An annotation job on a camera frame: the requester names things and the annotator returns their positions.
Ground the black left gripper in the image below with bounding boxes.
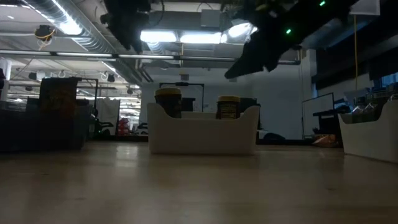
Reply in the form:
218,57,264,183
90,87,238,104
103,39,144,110
99,0,152,54

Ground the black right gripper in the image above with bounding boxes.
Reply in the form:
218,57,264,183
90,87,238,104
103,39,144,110
223,0,309,80

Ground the yellow lid spice jar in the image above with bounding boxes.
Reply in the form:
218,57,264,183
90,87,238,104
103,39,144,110
154,87,183,119
216,95,241,120

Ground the bright ceiling light panel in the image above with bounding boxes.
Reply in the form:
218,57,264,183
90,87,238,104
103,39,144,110
179,32,225,44
139,30,178,44

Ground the grey ceiling box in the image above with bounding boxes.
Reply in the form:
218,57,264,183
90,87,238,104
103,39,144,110
200,9,222,29

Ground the black framed white screen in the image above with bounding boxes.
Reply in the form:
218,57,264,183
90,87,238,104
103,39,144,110
301,92,335,138

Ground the white hanging sheet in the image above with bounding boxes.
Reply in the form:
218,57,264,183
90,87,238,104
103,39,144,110
96,98,121,136

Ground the red items stack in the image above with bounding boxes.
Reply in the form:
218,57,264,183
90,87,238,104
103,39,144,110
118,117,131,135

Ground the white plastic bin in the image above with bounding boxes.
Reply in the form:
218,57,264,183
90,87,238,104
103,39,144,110
147,102,261,156
338,100,398,164

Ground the dark grey plastic bin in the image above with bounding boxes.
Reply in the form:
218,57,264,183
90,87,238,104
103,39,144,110
0,98,91,152

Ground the long horizontal light rail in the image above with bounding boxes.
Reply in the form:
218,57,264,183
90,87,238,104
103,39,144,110
0,49,302,66

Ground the black frame stand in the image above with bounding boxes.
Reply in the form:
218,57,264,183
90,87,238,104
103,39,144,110
159,82,205,113
76,77,99,110

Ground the yellow black hanging cable reel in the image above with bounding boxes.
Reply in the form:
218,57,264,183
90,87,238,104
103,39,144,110
34,24,56,43

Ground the black aluminium table frame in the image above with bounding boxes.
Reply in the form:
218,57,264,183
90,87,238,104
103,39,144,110
86,134,340,147

